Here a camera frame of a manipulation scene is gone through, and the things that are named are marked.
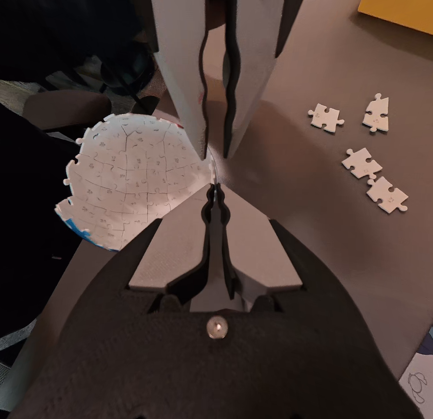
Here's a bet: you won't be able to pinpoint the person's left forearm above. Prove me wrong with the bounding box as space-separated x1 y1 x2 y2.
0 0 159 84

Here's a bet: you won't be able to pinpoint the partly built puzzle ball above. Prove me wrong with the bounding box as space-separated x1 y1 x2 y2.
54 113 217 252

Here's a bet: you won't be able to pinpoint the dark chair armrest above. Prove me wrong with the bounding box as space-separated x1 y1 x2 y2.
23 90 112 132

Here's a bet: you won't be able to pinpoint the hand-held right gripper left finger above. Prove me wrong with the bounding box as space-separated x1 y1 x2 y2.
129 184 216 305

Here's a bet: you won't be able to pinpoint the yellow plastic bin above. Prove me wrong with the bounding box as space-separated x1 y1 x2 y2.
358 0 433 35

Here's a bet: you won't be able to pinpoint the puzzle pieces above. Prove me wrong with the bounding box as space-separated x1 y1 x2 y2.
308 93 409 214

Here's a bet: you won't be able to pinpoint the printed cardboard puzzle box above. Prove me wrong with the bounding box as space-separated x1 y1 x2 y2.
398 324 433 419

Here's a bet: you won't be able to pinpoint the person's dark clothed torso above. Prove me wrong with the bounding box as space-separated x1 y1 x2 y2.
0 104 82 338

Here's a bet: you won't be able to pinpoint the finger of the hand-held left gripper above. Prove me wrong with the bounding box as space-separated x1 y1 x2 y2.
221 0 287 160
150 0 212 162

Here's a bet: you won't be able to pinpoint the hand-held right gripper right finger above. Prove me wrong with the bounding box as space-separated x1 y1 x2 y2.
216 183 303 311

